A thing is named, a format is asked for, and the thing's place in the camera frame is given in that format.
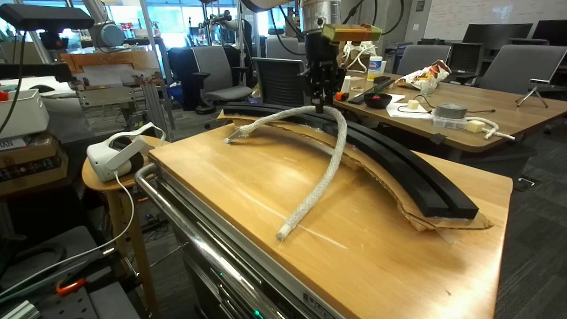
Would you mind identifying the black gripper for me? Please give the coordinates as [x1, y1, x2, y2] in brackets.
[303, 31, 349, 113]

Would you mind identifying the white braided rope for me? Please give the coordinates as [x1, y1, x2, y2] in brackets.
[225, 102, 351, 242]

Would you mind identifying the dark mesh chair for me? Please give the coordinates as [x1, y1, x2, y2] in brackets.
[254, 54, 309, 107]

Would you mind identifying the black flat bar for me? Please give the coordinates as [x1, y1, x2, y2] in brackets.
[348, 75, 395, 104]

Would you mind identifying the black bowl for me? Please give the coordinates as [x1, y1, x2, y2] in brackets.
[364, 90, 394, 109]

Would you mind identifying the white bottle blue label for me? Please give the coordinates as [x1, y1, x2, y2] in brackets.
[367, 52, 387, 83]

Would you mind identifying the white paper sheet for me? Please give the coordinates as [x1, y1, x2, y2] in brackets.
[387, 93, 440, 120]

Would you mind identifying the grey office chair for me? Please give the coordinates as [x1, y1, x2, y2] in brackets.
[397, 42, 454, 75]
[192, 44, 254, 113]
[477, 42, 567, 99]

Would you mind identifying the chips bag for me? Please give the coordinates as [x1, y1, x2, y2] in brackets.
[399, 58, 454, 91]

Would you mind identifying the black curved track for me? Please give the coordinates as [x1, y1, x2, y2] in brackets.
[220, 100, 482, 221]

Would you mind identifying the grey tape roll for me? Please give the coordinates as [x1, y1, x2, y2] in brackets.
[434, 102, 468, 122]

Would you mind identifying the clear plastic box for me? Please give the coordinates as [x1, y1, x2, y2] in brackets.
[431, 113, 475, 130]

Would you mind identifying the black office chair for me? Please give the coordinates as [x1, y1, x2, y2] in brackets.
[167, 45, 201, 111]

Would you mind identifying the black monitor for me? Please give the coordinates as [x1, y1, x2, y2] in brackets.
[532, 17, 567, 47]
[461, 21, 535, 45]

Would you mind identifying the wooden office desk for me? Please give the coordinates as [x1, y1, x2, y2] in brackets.
[312, 72, 567, 178]

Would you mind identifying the aluminium wooden rack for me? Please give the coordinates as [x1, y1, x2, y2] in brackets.
[61, 49, 174, 139]

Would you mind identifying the white VR headset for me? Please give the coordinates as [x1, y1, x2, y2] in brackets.
[85, 129, 153, 184]

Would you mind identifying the round wooden stool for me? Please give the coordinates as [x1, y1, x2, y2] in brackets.
[80, 134, 170, 315]

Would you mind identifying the black flat panel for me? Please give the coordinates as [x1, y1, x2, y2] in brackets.
[0, 1, 96, 31]

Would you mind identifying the brown cardboard box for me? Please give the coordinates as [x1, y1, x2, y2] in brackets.
[0, 130, 69, 196]

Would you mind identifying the white device box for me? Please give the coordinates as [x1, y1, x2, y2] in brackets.
[0, 86, 50, 139]

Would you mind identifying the black optical breadboard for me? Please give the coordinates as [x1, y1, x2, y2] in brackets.
[0, 223, 140, 319]

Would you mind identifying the white cable bundle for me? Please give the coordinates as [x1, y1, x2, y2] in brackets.
[339, 38, 379, 72]

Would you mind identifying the wrist camera yellow mount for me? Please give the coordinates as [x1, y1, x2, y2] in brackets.
[321, 22, 385, 44]

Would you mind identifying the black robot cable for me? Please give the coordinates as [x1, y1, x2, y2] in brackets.
[339, 0, 410, 36]

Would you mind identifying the white connector cable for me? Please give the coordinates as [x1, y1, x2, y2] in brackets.
[466, 114, 518, 141]

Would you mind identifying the chrome cart handle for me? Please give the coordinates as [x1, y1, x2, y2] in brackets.
[133, 161, 286, 319]

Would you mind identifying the white headset cable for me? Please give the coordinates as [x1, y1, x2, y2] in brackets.
[0, 120, 169, 299]

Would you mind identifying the orange clamp handle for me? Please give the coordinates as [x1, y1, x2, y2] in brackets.
[55, 276, 89, 297]

